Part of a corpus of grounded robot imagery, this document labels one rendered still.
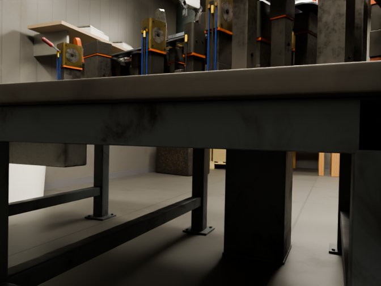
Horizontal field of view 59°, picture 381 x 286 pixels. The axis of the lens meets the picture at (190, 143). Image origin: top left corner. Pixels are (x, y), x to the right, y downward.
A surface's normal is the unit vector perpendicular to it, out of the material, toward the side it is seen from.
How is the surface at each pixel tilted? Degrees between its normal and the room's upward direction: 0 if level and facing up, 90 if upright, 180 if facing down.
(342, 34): 90
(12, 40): 90
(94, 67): 90
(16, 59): 90
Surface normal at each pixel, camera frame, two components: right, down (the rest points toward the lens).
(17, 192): 0.54, 0.09
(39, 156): -0.39, 0.00
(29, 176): 0.79, 0.09
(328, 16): -0.68, 0.00
